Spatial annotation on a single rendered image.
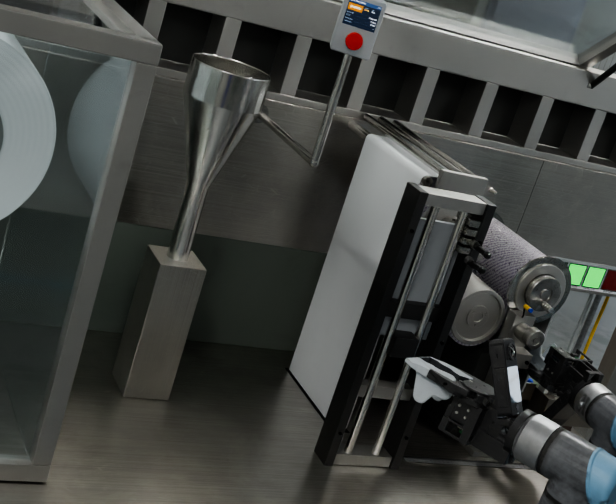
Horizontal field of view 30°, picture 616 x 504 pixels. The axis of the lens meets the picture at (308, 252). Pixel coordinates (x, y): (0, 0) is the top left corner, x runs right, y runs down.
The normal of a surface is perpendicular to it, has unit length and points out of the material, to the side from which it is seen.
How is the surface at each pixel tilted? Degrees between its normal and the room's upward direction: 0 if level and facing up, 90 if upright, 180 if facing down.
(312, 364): 90
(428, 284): 90
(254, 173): 90
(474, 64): 90
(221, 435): 0
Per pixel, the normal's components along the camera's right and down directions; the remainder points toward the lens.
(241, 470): 0.29, -0.91
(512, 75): 0.37, 0.40
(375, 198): -0.88, -0.14
